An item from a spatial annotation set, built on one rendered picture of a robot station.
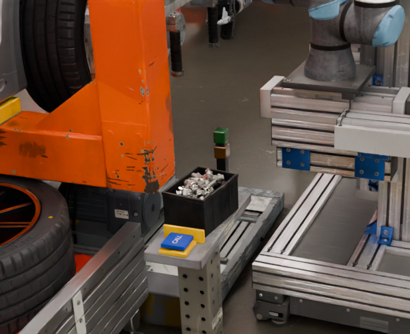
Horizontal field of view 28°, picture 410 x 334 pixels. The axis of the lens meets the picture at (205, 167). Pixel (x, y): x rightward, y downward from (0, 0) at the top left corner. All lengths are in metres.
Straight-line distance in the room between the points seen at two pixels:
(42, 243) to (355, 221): 1.15
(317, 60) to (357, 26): 0.17
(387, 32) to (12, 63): 1.15
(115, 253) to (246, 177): 1.41
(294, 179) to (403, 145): 1.47
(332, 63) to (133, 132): 0.60
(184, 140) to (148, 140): 1.81
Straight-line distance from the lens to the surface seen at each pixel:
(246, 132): 4.25
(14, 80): 2.69
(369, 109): 2.42
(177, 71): 2.72
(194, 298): 2.48
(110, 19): 2.31
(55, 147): 2.54
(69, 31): 2.71
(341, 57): 2.42
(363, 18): 2.32
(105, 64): 2.35
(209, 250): 2.28
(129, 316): 2.60
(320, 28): 2.40
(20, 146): 2.61
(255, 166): 3.86
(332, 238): 2.83
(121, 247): 2.48
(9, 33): 2.66
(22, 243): 2.30
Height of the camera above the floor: 1.58
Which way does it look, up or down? 24 degrees down
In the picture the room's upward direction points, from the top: 3 degrees counter-clockwise
